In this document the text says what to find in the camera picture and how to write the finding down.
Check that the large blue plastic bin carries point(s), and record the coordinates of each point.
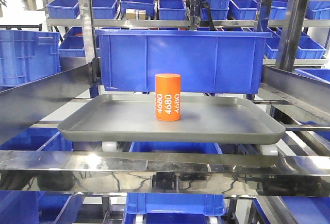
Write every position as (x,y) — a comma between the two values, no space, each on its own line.
(208,61)

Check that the cardboard box in bin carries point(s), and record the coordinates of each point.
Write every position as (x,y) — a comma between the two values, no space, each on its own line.
(135,14)

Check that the stainless steel shelf rack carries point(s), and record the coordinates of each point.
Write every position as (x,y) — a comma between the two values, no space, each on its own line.
(304,100)

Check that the orange cylindrical capacitor 4680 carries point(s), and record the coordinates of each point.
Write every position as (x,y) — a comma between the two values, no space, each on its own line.
(167,97)

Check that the blue crate at left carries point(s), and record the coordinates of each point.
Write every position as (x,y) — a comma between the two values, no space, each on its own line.
(27,56)

